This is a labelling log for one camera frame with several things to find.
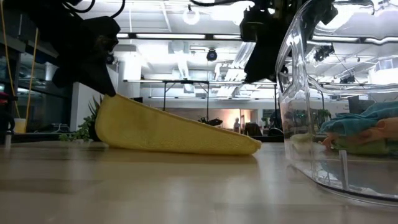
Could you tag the black background robot arm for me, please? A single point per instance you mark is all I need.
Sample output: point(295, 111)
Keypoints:
point(214, 121)

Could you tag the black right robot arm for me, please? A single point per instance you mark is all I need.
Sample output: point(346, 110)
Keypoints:
point(329, 14)

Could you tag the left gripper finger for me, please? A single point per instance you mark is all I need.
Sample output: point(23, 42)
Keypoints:
point(96, 77)

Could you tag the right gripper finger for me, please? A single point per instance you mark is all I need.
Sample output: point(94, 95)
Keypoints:
point(264, 62)

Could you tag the person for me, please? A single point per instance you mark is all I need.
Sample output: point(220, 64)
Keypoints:
point(236, 124)

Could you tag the clear plastic bin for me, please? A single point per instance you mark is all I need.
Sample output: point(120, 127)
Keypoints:
point(357, 186)

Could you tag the tall black table frame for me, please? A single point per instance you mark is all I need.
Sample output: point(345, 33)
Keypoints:
point(186, 81)

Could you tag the lime green microfiber towel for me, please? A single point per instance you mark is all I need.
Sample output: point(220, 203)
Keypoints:
point(363, 147)

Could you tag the black monitor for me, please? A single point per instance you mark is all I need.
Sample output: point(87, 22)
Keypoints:
point(360, 105)

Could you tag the teal microfiber towel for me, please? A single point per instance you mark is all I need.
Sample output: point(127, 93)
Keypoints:
point(357, 121)

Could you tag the orange microfiber towel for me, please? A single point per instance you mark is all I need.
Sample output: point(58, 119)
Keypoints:
point(385, 130)

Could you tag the white round ceiling lamp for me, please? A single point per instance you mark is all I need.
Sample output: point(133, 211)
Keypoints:
point(191, 22)

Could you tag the black ceiling dome camera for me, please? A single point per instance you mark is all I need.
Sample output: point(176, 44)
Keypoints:
point(211, 55)

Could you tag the yellow microfiber towel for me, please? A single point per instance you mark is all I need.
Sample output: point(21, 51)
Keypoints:
point(161, 133)

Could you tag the pale yellow cup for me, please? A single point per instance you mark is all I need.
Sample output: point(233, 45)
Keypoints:
point(20, 126)

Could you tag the small green potted plant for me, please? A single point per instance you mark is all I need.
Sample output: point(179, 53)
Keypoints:
point(84, 130)

